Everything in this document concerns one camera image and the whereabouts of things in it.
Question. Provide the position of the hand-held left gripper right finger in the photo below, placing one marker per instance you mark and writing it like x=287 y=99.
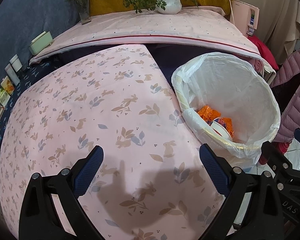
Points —
x=213 y=170

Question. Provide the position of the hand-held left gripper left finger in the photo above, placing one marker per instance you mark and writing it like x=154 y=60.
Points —
x=88 y=170

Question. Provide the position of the red and white packet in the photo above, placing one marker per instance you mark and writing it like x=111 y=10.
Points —
x=220 y=130

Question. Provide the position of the orange plastic bag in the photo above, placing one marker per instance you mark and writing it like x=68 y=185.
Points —
x=227 y=126
x=206 y=112

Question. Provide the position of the white lined waste bin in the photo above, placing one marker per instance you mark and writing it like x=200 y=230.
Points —
x=240 y=85

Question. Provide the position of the red plastic container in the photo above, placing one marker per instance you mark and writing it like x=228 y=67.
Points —
x=282 y=147

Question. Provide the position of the pink down jacket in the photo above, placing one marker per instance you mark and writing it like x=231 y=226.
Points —
x=295 y=100

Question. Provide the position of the pink rabbit print tablecloth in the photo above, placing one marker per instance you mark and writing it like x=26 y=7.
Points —
x=90 y=92

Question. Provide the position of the red cloth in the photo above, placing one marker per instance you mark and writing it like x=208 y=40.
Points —
x=265 y=52

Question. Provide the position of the small green and white box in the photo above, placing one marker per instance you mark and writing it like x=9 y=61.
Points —
x=3 y=96

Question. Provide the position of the orange print box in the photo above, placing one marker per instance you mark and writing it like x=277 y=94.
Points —
x=8 y=84

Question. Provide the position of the tall white canister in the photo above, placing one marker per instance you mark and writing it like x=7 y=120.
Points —
x=12 y=75

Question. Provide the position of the beige curtain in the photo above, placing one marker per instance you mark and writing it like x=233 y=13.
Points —
x=277 y=12

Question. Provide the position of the short white canister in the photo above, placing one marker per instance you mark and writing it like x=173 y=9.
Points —
x=15 y=63

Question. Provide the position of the pink electric kettle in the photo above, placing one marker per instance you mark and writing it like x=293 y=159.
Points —
x=241 y=15

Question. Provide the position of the green tissue box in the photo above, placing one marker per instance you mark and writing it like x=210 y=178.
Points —
x=41 y=43

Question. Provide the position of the pink dotted table cloth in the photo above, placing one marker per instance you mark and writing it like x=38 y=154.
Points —
x=140 y=25

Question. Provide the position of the glass vase with pink flowers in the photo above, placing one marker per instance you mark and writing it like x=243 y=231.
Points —
x=83 y=12

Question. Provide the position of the blue hanging cloth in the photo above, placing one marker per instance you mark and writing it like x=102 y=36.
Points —
x=35 y=12

